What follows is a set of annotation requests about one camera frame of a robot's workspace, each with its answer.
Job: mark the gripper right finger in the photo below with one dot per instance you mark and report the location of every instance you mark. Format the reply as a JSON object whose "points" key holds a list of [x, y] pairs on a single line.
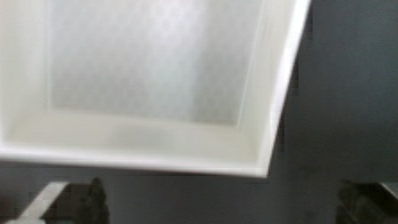
{"points": [[367, 203]]}

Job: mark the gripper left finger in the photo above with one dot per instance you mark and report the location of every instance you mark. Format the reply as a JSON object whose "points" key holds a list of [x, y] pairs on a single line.
{"points": [[70, 203]]}

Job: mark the white drawer back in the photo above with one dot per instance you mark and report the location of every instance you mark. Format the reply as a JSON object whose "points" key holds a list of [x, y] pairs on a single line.
{"points": [[144, 82]]}

